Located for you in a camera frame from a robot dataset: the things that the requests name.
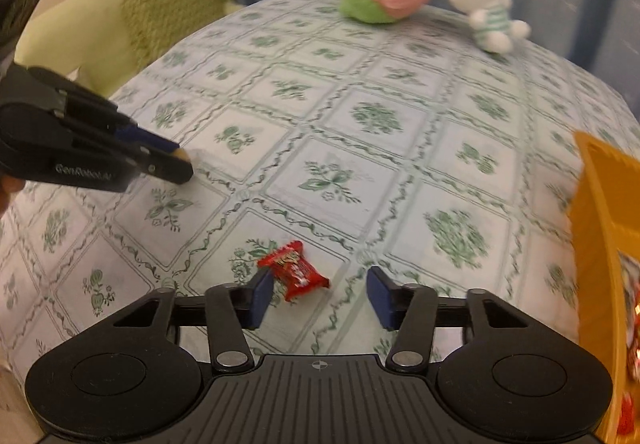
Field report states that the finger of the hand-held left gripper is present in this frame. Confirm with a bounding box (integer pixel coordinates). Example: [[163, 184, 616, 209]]
[[26, 66, 181, 156], [0, 102, 195, 185]]

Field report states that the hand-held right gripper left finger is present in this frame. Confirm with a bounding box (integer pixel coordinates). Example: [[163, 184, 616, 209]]
[[112, 268, 275, 374]]

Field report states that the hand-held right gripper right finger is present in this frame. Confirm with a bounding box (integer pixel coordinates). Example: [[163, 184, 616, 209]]
[[366, 266, 532, 373]]

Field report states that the red candy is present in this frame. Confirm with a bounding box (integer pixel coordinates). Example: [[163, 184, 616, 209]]
[[257, 241, 332, 303], [622, 334, 640, 377], [616, 251, 640, 325]]

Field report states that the yellow plastic tray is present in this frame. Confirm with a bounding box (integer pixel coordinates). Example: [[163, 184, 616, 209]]
[[566, 129, 640, 444]]

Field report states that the person's left hand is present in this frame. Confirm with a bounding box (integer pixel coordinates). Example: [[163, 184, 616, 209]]
[[0, 176, 27, 225]]

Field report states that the green sofa with cushions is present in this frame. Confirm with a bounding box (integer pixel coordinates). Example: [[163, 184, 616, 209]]
[[15, 0, 241, 98]]

